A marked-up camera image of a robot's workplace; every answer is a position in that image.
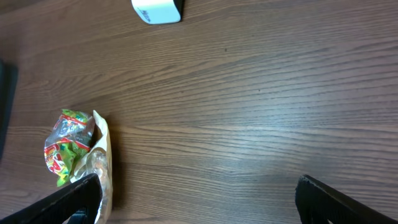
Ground clear cookie bag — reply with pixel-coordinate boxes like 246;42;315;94
70;110;113;224

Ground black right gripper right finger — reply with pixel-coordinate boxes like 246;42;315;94
295;175;397;224

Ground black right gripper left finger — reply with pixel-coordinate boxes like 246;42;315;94
1;174;102;224

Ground white barcode scanner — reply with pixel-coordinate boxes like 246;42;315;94
131;0;185;25

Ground grey plastic mesh basket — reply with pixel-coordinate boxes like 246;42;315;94
1;60;18;157

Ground green gummy candy bag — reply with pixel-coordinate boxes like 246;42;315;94
44;109;95;187

